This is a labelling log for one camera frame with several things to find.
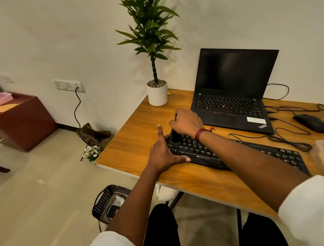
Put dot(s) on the person's right hand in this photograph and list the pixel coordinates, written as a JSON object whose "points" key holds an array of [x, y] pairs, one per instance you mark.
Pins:
{"points": [[187, 123]]}

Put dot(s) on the person's left hand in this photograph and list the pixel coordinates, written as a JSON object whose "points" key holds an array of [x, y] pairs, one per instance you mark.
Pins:
{"points": [[162, 157]]}

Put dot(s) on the black cleaning brush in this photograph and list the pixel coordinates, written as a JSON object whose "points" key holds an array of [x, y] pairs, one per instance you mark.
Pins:
{"points": [[175, 136]]}

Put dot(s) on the black keyboard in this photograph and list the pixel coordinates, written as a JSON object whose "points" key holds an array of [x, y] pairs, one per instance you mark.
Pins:
{"points": [[197, 149]]}

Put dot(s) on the clear plastic container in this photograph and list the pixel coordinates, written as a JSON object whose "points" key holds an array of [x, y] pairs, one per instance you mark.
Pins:
{"points": [[319, 152]]}

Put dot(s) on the person's left forearm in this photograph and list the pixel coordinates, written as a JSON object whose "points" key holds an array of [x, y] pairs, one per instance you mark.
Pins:
{"points": [[136, 207]]}

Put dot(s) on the person's right forearm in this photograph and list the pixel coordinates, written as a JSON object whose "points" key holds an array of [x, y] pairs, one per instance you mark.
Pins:
{"points": [[253, 164]]}

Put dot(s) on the person's black trousers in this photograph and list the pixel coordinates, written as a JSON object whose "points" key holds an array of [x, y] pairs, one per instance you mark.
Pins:
{"points": [[162, 225]]}

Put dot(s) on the person's white shirt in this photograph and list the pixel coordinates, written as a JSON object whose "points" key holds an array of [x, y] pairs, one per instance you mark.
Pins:
{"points": [[303, 210]]}

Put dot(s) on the red wrist band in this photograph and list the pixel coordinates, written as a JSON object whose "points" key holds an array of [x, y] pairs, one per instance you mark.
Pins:
{"points": [[199, 133]]}

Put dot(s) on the white plant pot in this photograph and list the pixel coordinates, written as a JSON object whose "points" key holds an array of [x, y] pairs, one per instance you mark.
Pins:
{"points": [[157, 96]]}

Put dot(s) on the black table leg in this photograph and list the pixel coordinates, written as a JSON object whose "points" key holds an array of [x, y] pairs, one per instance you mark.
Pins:
{"points": [[176, 200], [239, 228]]}

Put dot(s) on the white flower bunch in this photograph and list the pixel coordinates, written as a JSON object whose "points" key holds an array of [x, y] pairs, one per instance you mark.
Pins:
{"points": [[91, 153]]}

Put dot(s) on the black laptop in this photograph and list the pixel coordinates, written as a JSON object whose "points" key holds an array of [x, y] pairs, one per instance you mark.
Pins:
{"points": [[235, 71]]}

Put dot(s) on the brown patterned bag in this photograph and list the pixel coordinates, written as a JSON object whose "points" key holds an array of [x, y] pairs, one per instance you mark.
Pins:
{"points": [[93, 136]]}

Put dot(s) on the black woven basket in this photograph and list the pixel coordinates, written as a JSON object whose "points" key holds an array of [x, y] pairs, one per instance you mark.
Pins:
{"points": [[102, 200]]}

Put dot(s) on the black power adapter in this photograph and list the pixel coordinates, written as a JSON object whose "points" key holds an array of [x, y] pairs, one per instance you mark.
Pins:
{"points": [[112, 211]]}

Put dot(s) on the green leafy plant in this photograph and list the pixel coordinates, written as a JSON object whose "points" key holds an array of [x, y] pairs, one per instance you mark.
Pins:
{"points": [[149, 30]]}

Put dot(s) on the black computer mouse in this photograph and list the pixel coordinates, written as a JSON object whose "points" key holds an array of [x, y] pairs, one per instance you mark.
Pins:
{"points": [[310, 123]]}

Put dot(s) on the dark brown cabinet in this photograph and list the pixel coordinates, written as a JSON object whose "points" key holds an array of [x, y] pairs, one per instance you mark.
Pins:
{"points": [[30, 124]]}

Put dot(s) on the tan paper sheet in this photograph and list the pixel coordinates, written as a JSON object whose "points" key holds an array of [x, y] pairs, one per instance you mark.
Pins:
{"points": [[8, 107]]}

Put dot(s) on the pink box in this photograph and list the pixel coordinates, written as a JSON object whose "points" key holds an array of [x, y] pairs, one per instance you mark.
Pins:
{"points": [[5, 98]]}

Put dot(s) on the white wall socket panel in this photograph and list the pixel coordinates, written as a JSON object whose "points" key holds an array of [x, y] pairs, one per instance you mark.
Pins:
{"points": [[67, 86]]}

